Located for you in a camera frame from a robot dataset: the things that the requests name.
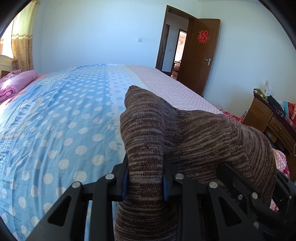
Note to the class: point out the folded pink blanket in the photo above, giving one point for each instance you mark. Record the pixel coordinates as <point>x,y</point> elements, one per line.
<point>14,82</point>

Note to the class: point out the brown wooden door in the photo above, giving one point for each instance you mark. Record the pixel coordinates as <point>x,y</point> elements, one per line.
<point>194,71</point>

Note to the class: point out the red gift bag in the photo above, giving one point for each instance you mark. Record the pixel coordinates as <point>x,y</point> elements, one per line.
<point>292,112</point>

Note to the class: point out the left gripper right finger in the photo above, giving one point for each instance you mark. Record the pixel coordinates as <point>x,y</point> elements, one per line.
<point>205,211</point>

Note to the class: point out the yellow patterned curtain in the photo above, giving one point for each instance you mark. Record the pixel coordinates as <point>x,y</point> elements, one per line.
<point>17,40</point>

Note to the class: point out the cream wooden headboard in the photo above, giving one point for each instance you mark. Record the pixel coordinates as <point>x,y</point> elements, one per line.
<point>5,65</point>

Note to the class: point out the green item on dresser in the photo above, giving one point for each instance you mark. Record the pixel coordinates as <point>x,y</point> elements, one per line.
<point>260,93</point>

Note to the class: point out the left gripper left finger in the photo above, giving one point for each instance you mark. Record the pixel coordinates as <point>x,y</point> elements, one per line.
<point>66,219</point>

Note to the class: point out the blue pink polka-dot bedsheet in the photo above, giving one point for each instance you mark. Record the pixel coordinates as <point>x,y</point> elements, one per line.
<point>65,127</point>

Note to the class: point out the brown knit sun-pattern sweater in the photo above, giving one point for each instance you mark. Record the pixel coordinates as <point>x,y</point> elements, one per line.
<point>195,142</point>

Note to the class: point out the red patterned bundle on floor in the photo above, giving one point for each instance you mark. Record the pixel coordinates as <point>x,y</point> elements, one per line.
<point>232,116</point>

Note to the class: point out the red double-happiness decoration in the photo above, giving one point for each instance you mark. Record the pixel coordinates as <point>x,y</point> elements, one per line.
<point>203,37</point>

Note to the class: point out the dark folded clothes on dresser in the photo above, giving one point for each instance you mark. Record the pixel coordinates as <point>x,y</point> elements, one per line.
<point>276,106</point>

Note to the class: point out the brown wooden dresser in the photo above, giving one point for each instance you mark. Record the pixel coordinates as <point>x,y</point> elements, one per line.
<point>280,133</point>

